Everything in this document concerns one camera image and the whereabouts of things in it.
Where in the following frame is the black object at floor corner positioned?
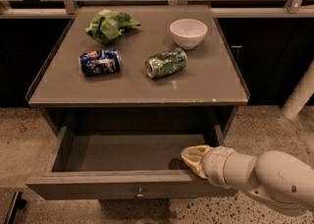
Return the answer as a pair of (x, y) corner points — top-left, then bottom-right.
(3, 191), (26, 224)

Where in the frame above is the grey top drawer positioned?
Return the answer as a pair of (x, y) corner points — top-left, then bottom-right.
(26, 116), (236, 200)

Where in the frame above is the crumpled green chip bag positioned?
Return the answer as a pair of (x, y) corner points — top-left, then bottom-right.
(84, 10), (140, 45)

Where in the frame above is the white bowl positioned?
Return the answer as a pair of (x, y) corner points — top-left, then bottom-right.
(170, 19), (208, 50)

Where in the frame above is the grey drawer cabinet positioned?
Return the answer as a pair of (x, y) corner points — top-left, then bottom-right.
(25, 4), (251, 138)

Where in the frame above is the green soda can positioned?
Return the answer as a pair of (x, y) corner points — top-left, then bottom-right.
(145, 47), (187, 79)

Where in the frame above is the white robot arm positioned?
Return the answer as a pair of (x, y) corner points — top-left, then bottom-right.
(181, 145), (314, 216)

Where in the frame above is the blue soda can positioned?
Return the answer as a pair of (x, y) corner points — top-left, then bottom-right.
(78, 49), (121, 76)

